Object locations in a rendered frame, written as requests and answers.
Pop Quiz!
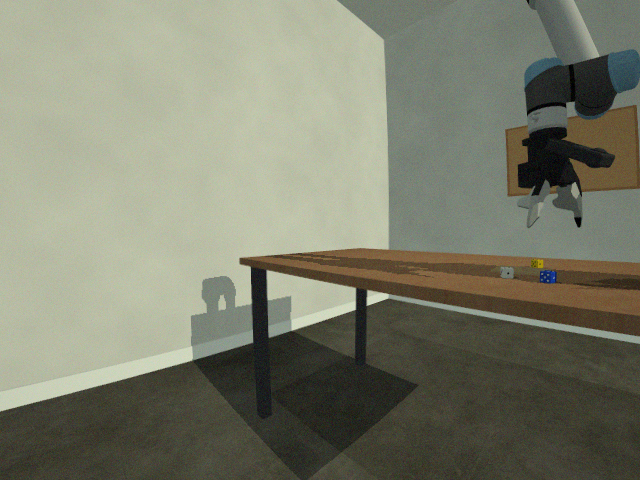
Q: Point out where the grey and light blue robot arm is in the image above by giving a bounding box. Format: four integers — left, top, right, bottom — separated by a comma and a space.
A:
524, 0, 640, 168

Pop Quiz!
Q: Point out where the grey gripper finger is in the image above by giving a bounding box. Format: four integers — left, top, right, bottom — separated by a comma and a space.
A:
552, 171, 583, 227
517, 164, 551, 228

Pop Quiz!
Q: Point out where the white die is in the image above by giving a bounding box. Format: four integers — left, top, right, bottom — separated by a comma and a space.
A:
500, 267, 514, 279

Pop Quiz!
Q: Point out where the blue die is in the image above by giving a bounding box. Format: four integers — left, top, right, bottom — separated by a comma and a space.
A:
540, 270, 557, 284

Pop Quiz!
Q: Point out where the tan square mat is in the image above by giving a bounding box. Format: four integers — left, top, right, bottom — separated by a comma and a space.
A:
490, 265, 551, 276

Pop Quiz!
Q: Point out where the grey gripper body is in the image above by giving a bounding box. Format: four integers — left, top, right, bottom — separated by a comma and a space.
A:
518, 127, 574, 189

